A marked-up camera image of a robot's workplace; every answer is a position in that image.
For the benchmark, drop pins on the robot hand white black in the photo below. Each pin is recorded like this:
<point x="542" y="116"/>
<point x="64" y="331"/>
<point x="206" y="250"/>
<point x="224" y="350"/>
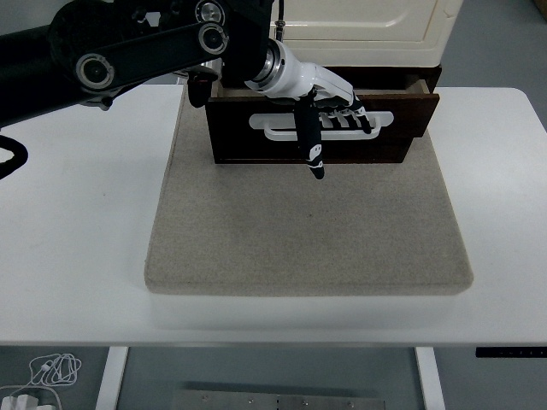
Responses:
<point x="299" y="77"/>

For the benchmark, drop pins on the dark brown wooden drawer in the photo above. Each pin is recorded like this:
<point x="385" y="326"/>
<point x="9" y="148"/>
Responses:
<point x="239" y="145"/>

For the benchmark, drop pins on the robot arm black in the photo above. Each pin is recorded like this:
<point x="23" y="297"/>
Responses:
<point x="141" y="47"/>

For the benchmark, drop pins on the cream plastic cabinet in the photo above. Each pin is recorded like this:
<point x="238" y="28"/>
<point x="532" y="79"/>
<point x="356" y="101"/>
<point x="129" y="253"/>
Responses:
<point x="363" y="47"/>

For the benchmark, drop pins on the dark brown drawer housing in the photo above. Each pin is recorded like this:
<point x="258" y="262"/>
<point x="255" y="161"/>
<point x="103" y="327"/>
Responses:
<point x="384" y="72"/>

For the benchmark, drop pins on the beige fabric mat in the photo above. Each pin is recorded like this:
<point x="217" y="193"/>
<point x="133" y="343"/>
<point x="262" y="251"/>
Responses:
<point x="299" y="235"/>

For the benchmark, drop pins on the brown cardboard box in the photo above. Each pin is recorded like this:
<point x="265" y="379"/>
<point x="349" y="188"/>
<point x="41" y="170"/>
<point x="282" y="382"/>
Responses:
<point x="540" y="7"/>

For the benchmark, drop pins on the grey metal plate with screws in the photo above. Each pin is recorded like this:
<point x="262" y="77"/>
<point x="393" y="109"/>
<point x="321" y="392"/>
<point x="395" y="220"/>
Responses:
<point x="278" y="401"/>

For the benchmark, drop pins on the white table leg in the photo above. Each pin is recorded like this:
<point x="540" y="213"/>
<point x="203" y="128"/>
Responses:
<point x="111" y="376"/>
<point x="429" y="376"/>

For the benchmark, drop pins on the black table control panel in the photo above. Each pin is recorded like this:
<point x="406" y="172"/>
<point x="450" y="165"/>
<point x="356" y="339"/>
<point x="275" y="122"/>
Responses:
<point x="508" y="352"/>

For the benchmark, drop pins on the white power adapter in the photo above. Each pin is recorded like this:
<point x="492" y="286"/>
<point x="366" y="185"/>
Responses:
<point x="19" y="402"/>

